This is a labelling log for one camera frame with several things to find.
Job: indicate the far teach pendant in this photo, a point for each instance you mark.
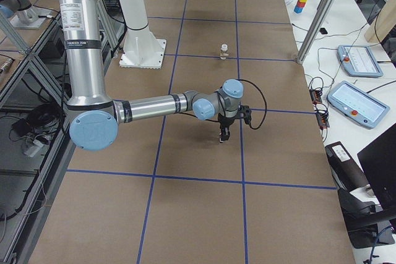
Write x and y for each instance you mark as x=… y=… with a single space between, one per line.
x=359 y=61

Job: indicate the black monitor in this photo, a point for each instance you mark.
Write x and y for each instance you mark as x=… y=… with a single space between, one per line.
x=378 y=163

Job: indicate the aluminium table frame rail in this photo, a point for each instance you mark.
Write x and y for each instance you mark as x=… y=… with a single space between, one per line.
x=28 y=183

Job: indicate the white power adapter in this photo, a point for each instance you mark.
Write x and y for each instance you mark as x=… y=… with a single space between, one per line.
x=33 y=148

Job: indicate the small black square object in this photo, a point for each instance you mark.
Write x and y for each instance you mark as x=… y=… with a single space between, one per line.
x=323 y=31

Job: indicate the teach pendant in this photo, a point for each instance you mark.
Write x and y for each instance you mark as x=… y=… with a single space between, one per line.
x=357 y=105
x=359 y=61

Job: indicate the red toy block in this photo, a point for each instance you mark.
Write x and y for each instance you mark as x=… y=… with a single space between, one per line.
x=300 y=5

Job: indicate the aluminium frame post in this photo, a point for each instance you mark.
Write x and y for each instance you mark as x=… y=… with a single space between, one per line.
x=322 y=10

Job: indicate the blue toy block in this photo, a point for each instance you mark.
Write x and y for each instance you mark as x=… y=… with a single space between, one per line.
x=297 y=10

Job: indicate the near teach pendant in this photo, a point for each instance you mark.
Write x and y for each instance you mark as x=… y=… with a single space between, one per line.
x=357 y=105

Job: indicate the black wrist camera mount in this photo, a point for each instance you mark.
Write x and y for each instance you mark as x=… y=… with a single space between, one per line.
x=244 y=113

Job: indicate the white brass PPR valve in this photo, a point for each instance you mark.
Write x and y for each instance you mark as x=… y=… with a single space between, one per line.
x=224 y=51

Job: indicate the white camera stand base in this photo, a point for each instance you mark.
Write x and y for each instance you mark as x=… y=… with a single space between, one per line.
x=142 y=50

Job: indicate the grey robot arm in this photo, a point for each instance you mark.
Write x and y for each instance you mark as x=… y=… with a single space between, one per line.
x=96 y=115

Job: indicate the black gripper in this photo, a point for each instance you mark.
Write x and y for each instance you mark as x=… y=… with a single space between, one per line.
x=225 y=120

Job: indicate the wooden board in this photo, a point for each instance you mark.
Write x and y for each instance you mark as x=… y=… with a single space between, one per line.
x=382 y=24

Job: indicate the grey robot arm base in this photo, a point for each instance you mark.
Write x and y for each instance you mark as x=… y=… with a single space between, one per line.
x=22 y=14

